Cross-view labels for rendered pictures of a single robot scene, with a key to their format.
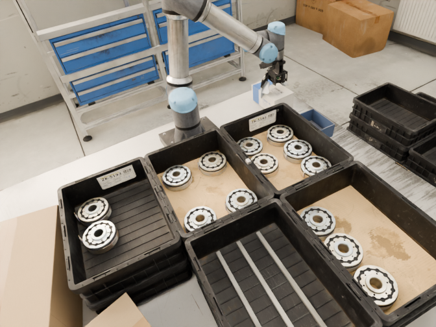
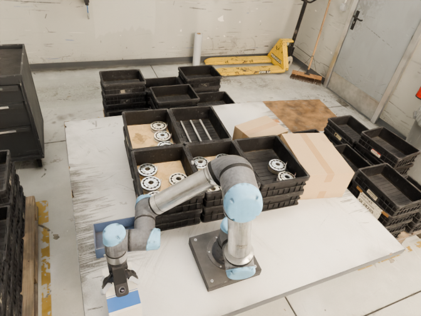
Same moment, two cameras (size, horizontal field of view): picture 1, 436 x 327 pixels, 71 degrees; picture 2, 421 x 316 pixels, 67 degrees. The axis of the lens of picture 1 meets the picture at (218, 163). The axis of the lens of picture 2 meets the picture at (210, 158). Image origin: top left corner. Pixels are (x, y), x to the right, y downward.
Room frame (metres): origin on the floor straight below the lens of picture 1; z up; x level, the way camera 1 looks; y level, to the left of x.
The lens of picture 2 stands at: (2.02, -0.10, 2.03)
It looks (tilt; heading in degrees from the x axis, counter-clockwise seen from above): 39 degrees down; 176
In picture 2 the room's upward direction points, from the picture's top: 8 degrees clockwise
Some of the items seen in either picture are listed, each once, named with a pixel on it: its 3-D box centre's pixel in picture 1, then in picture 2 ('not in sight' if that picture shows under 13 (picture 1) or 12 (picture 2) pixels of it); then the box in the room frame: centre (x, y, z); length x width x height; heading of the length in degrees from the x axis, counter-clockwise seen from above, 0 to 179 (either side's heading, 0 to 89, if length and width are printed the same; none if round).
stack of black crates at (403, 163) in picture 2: not in sight; (378, 162); (-0.22, 1.55, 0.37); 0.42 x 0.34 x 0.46; 24
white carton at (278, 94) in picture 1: (272, 96); (121, 293); (1.37, -0.33, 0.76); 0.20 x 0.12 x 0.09; 24
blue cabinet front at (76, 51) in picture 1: (110, 61); not in sight; (2.45, 0.74, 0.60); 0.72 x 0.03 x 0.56; 114
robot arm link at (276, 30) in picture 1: (275, 36); (115, 240); (1.35, -0.33, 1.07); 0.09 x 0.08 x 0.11; 99
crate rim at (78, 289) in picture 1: (113, 213); (269, 158); (0.60, 0.33, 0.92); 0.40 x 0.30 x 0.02; 20
